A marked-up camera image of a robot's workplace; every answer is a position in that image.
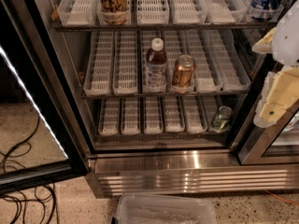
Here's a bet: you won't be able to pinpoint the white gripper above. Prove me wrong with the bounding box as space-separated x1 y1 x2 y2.
252 0 299 128

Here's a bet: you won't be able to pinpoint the tea bottle with white cap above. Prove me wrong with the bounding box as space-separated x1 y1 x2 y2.
143 38 167 92

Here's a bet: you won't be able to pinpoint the stainless steel fridge cabinet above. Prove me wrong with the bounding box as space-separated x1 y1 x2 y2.
6 0 299 199

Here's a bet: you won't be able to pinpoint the open fridge glass door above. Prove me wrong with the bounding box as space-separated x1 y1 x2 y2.
0 0 89 195

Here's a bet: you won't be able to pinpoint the gold beverage can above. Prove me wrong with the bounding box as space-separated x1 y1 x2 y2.
172 54 196 88

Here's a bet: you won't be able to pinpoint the brown patterned tall can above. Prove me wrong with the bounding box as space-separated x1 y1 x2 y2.
98 0 128 25

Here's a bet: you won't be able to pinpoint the clear plastic storage bin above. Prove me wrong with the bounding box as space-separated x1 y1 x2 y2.
111 194 217 224

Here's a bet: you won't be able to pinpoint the orange floor cable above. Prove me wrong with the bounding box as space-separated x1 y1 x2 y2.
264 189 299 207

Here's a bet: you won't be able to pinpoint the top wire shelf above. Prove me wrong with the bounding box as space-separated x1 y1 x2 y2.
52 21 277 32

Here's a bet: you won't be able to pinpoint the middle wire shelf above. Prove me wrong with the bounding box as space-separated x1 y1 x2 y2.
81 90 249 100

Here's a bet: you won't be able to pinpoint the black floor cables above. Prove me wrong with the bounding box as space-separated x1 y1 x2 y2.
0 115 58 224

